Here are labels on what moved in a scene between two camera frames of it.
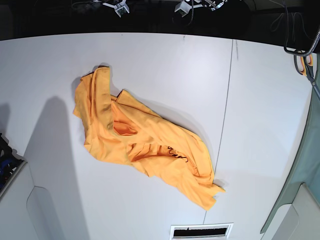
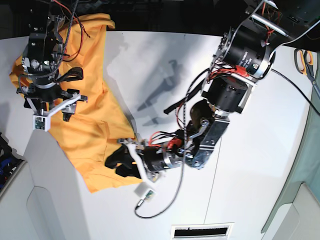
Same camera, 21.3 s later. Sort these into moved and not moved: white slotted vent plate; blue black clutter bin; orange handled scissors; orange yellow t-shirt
Moved: orange yellow t-shirt
Not moved: white slotted vent plate; blue black clutter bin; orange handled scissors
